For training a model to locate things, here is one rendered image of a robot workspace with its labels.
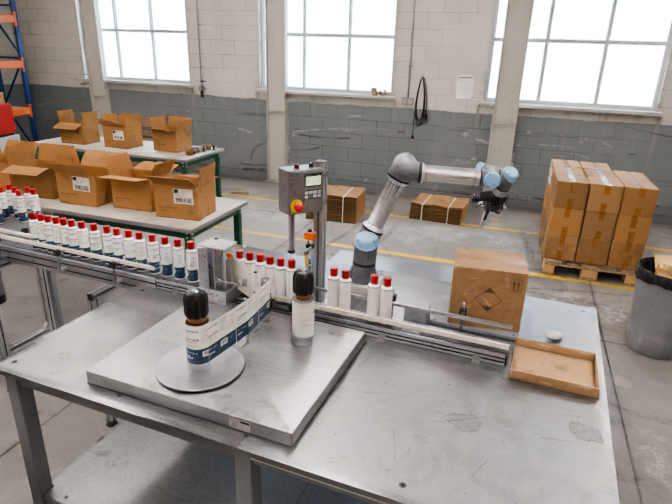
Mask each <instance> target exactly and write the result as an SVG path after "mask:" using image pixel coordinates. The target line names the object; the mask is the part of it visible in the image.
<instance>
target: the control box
mask: <svg viewBox="0 0 672 504"><path fill-rule="evenodd" d="M308 166H309V164H306V165H299V168H300V170H294V166H287V167H279V168H278V179H279V211H281V212H283V213H285V214H287V215H288V216H290V215H297V214H303V213H310V212H316V211H321V210H322V209H323V169H322V168H320V167H314V168H308ZM320 172H322V183H321V185H320V186H313V187H305V174H311V173H320ZM314 189H322V197H321V198H314V199H307V200H304V191H307V190H314ZM297 203H301V204H303V210H302V211H301V212H297V211H296V210H295V204H297Z"/></svg>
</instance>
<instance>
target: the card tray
mask: <svg viewBox="0 0 672 504"><path fill-rule="evenodd" d="M509 378H510V379H514V380H518V381H523V382H527V383H531V384H536V385H540V386H544V387H549V388H553V389H557V390H562V391H566V392H570V393H575V394H579V395H583V396H588V397H592V398H596V399H598V397H599V393H600V382H599V372H598V362H597V353H594V352H589V351H584V350H579V349H574V348H569V347H564V346H560V345H555V344H550V343H545V342H540V341H535V340H530V339H525V338H521V337H516V342H515V348H514V354H513V360H512V365H511V371H510V377H509Z"/></svg>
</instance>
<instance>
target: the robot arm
mask: <svg viewBox="0 0 672 504"><path fill-rule="evenodd" d="M518 175H519V174H518V171H517V169H515V168H514V167H512V166H507V167H505V168H504V169H500V168H497V167H494V166H491V165H488V164H486V163H481V162H479V163H478V164H477V166H476V168H475V169H471V168H459V167H447V166H434V165H425V164H424V163H423V162H417V160H416V158H415V157H414V156H413V155H412V154H410V153H400V154H398V155H397V156H396V157H395V158H394V160H393V164H392V166H391V168H390V170H389V172H388V174H387V176H388V181H387V183H386V185H385V187H384V189H383V191H382V193H381V195H380V197H379V199H378V201H377V203H376V205H375V207H374V209H373V211H372V213H371V215H370V217H369V219H368V220H367V221H364V222H363V224H362V226H361V228H360V229H359V231H358V233H357V234H356V236H355V239H354V252H353V262H352V266H351V268H350V277H349V278H350V279H351V280H352V281H351V282H352V283H355V284H358V285H368V284H369V283H370V281H371V274H377V270H376V258H377V249H378V244H379V241H380V239H381V237H382V235H383V233H384V229H383V227H384V225H385V223H386V221H387V219H388V217H389V215H390V213H391V211H392V209H393V207H394V205H395V203H396V201H397V199H398V197H399V195H400V194H401V192H402V190H403V188H404V187H405V186H407V185H409V183H422V182H423V181H427V182H439V183H451V184H463V185H475V186H485V187H487V188H489V189H492V190H491V191H483V192H475V193H471V200H472V202H479V203H478V206H481V205H483V208H484V210H485V212H484V213H483V215H482V219H481V222H480V227H481V228H482V227H483V226H484V224H488V223H493V221H494V220H493V219H492V218H491V213H490V211H491V212H495V213H496V214H499V213H500V212H501V210H502V209H503V204H504V203H505V201H506V200H507V198H508V191H509V190H510V188H511V187H512V185H513V184H514V183H515V181H516V179H517V177H518ZM500 205H501V206H502V207H501V206H500ZM499 209H501V210H500V212H497V211H499Z"/></svg>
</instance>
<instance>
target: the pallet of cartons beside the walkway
mask: <svg viewBox="0 0 672 504"><path fill-rule="evenodd" d="M659 191H660V190H659V189H658V188H657V187H656V186H655V185H654V184H653V183H651V182H650V180H649V179H648V178H647V177H646V176H645V175H644V174H643V173H637V172H627V171H614V170H613V172H612V171H611V170H610V167H609V166H608V164H607V163H596V162H584V161H580V163H579V162H578V161H571V160H558V159H551V164H550V170H549V176H548V182H547V184H546V189H545V195H544V201H543V207H542V213H541V218H540V224H539V225H540V227H539V233H538V234H539V246H540V255H541V262H542V274H547V275H554V268H555V266H561V267H569V268H576V269H577V271H578V275H579V278H580V279H583V280H590V281H597V276H598V271H599V272H607V273H614V274H619V275H620V277H621V280H622V282H623V284H624V285H627V286H634V287H635V284H636V280H635V276H636V275H635V271H636V266H637V263H638V261H639V260H640V259H642V256H643V252H644V249H645V245H646V243H647V239H648V235H649V231H650V227H651V222H652V217H653V215H654V211H655V207H656V203H657V199H658V195H659Z"/></svg>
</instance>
